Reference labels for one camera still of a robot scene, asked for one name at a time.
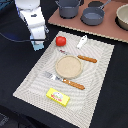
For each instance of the red tomato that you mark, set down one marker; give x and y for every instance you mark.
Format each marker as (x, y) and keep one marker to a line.
(60, 41)

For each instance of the white salt shaker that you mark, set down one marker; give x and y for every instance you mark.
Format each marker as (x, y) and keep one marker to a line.
(82, 41)

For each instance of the yellow butter box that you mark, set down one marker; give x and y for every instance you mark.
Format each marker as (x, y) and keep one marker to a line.
(58, 97)

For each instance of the light blue cup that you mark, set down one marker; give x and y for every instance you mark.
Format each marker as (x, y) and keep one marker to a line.
(38, 46)

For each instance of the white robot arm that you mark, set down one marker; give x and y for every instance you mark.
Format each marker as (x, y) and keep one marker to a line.
(30, 12)

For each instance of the round wooden plate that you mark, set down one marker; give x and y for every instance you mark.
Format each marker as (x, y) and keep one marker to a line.
(69, 66)

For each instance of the beige woven placemat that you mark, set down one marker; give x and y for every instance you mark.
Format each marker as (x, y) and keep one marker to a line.
(81, 106)

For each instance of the tall grey pot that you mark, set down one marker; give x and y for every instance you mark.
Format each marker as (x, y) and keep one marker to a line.
(68, 8)

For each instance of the brown stove board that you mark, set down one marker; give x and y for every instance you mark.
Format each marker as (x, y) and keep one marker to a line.
(108, 28)

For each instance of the cream bowl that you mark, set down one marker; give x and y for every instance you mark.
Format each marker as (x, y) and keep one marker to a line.
(122, 14)

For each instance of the knife with wooden handle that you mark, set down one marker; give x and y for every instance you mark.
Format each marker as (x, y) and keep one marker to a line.
(80, 56)

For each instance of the fork with wooden handle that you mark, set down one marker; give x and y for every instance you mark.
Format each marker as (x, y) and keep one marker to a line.
(54, 77)

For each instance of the grey saucepan with handle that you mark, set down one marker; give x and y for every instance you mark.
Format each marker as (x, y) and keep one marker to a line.
(94, 16)

